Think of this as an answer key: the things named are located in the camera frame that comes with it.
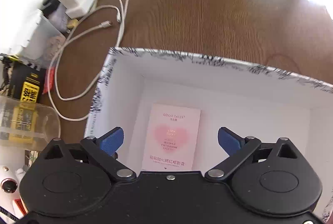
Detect pink heart cosmetic box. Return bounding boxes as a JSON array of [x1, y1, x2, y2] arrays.
[[142, 103, 201, 172]]

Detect clear plastic measuring jug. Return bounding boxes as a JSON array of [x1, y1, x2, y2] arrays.
[[1, 96, 60, 151]]

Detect floral open box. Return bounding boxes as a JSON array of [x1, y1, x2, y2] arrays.
[[85, 47, 332, 220]]

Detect yellow black package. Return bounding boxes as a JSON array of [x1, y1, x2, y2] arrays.
[[2, 61, 46, 143]]

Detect translucent plastic container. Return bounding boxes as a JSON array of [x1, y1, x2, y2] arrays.
[[15, 9, 66, 68]]

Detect white charging cable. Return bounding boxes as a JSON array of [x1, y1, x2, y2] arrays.
[[46, 0, 132, 123]]

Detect white round camera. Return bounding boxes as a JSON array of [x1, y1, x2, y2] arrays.
[[1, 164, 28, 206]]

